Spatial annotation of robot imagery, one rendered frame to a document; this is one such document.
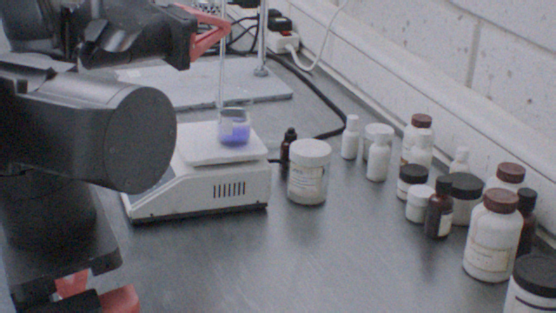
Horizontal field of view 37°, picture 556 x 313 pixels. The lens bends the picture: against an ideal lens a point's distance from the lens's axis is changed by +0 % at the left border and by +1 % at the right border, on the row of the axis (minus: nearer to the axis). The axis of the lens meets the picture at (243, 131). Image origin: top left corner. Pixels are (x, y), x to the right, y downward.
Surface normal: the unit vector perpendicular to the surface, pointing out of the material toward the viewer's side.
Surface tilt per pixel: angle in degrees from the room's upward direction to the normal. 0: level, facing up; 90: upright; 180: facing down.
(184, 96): 0
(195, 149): 0
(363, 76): 90
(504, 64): 90
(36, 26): 125
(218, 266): 0
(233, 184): 90
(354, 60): 90
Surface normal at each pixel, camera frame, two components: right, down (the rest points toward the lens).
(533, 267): 0.04, -0.90
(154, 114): 0.82, 0.18
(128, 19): 0.43, -0.32
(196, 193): 0.30, 0.42
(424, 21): -0.93, 0.12
